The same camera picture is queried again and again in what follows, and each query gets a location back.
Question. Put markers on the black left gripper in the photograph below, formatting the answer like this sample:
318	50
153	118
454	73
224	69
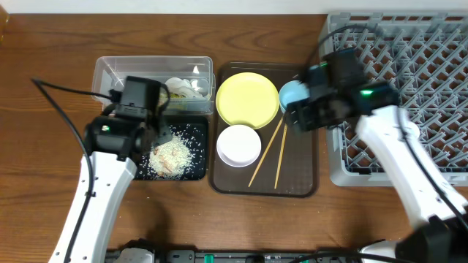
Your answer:
161	133

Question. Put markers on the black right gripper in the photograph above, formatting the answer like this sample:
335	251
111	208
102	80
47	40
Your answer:
302	111

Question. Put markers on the pile of rice leftovers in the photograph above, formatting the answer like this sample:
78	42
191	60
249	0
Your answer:
170	157

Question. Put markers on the green snack wrapper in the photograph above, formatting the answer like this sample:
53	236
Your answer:
172	96

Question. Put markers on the light blue bowl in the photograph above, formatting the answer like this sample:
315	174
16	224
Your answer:
291	92

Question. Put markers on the white tissue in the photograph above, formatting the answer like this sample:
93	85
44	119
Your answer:
182	86

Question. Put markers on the white bowl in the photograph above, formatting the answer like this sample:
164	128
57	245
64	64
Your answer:
238	146

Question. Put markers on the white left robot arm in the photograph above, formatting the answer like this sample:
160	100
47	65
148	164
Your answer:
113	146

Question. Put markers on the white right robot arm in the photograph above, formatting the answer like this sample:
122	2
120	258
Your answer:
435	210

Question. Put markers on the black food waste tray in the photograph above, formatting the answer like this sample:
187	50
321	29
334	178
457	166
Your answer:
194	135

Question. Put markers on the clear plastic waste bin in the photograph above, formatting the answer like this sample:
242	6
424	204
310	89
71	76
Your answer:
111	71

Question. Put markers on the grey dishwasher rack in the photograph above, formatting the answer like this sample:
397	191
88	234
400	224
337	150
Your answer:
424	56

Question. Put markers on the left wooden chopstick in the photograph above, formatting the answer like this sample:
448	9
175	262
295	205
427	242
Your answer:
265	152

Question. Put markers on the yellow plate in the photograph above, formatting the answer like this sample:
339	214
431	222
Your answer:
247	98

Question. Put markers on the brown serving tray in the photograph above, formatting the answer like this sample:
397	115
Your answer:
299	171

